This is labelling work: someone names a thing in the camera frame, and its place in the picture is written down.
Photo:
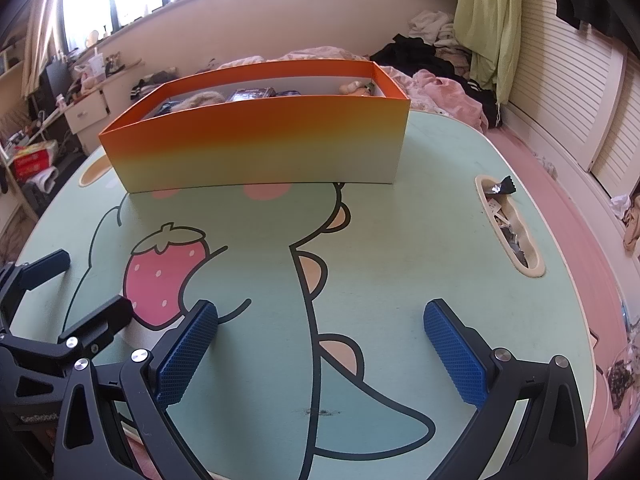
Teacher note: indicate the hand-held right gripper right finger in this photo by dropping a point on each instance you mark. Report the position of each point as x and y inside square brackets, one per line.
[460, 355]

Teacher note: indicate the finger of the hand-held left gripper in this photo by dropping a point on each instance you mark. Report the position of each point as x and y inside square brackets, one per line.
[45, 264]
[100, 324]

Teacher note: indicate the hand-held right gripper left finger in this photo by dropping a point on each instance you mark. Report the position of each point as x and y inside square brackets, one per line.
[185, 355]

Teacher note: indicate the orange cardboard box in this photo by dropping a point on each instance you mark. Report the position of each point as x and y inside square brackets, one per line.
[260, 145]

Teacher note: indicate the black cloth pouch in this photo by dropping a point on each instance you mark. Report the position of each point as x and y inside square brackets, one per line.
[287, 92]

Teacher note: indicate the green cartoon print desktop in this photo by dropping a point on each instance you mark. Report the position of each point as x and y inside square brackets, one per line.
[380, 270]

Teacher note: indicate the red and white pack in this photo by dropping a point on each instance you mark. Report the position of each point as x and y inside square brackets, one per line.
[35, 157]

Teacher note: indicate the dark foil wrappers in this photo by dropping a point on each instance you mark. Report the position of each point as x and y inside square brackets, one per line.
[517, 247]

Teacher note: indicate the white paper tag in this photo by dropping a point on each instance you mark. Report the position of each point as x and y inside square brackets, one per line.
[495, 208]

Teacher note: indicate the white drawer cabinet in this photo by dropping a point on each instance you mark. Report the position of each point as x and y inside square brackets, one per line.
[87, 110]

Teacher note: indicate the white cup with straw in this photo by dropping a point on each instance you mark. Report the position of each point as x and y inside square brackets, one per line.
[95, 66]

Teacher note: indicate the striped clothes pile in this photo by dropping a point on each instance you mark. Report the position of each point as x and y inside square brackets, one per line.
[147, 85]

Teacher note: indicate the beige fluffy pompom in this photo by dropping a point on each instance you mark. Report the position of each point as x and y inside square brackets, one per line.
[200, 100]

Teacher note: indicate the beige curtain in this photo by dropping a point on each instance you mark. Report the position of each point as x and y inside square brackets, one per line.
[42, 35]

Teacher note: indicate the pink patterned blanket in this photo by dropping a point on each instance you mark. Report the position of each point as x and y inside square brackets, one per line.
[435, 90]

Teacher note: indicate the dark brown packet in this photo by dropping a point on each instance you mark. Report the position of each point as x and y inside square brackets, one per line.
[250, 94]

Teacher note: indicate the small doll figure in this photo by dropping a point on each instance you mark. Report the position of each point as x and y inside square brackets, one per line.
[357, 87]

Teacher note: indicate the white louvered closet door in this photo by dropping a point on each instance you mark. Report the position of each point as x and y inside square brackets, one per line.
[560, 85]

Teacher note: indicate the black clothes pile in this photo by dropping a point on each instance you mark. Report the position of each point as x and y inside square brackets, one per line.
[415, 55]

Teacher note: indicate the white clothes pile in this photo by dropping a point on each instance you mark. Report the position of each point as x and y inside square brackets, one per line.
[432, 25]

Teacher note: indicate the light green hanging garment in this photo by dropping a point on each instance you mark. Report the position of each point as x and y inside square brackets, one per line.
[487, 25]

